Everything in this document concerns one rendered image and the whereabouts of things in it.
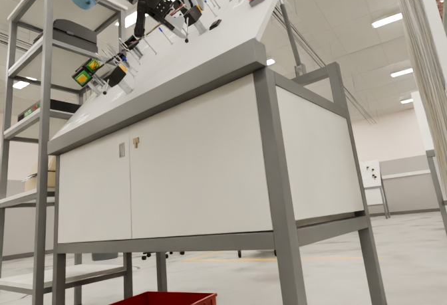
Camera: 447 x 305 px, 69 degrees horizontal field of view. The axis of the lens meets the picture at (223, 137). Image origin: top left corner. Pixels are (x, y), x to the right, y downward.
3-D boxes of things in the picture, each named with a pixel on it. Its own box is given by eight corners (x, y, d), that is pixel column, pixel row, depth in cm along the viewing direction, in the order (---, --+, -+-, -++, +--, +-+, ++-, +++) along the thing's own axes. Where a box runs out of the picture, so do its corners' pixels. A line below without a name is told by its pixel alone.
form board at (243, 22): (52, 143, 153) (49, 141, 152) (149, 34, 218) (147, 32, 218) (259, 42, 81) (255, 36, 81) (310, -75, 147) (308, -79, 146)
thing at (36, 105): (42, 109, 163) (42, 96, 165) (16, 126, 185) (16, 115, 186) (102, 119, 188) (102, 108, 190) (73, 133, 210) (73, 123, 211)
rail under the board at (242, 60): (256, 60, 78) (253, 36, 80) (46, 155, 150) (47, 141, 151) (268, 67, 82) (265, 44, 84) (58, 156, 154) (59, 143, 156)
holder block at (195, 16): (188, 26, 115) (181, 17, 113) (194, 19, 119) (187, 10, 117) (196, 22, 112) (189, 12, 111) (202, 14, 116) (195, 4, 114)
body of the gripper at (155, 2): (174, 2, 103) (142, -24, 100) (159, 24, 104) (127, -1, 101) (175, 6, 110) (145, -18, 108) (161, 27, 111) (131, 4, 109)
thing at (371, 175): (388, 218, 838) (374, 156, 878) (341, 222, 899) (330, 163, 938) (391, 217, 898) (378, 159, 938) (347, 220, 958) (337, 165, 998)
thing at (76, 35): (47, 40, 175) (48, 9, 180) (29, 56, 189) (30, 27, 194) (98, 58, 199) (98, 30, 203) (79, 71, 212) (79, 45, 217)
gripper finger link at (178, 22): (195, 25, 106) (171, 6, 104) (184, 40, 107) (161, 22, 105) (194, 26, 109) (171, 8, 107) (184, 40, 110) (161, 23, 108)
